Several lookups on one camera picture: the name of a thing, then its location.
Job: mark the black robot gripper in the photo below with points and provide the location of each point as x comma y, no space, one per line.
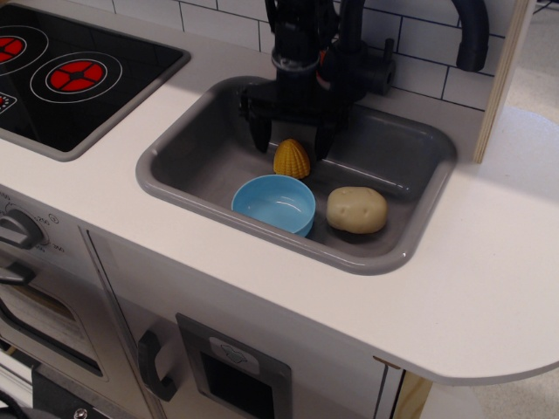
294,98

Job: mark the yellow toy corn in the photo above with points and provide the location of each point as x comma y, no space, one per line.
291,159

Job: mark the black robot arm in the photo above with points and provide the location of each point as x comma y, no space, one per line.
302,30

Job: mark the light blue bowl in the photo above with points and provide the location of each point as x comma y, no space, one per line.
278,200

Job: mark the grey plastic sink basin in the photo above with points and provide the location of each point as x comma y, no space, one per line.
208,154

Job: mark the orange toy object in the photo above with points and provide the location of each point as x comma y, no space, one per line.
319,76

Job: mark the dark grey toy faucet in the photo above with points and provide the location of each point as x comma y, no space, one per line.
352,72

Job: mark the beige toy potato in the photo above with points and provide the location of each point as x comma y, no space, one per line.
357,210

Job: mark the black toy stovetop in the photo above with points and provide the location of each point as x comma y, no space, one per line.
65,84

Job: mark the wooden side panel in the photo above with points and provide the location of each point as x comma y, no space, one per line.
514,40

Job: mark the grey dispenser panel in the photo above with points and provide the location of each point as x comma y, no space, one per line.
235,375

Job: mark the grey oven knob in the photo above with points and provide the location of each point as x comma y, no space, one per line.
19,230

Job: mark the toy oven door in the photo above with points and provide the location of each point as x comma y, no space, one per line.
62,322

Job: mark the dark grey cabinet handle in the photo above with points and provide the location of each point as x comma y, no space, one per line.
148,348

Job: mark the grey oven door handle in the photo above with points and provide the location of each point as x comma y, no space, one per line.
16,274

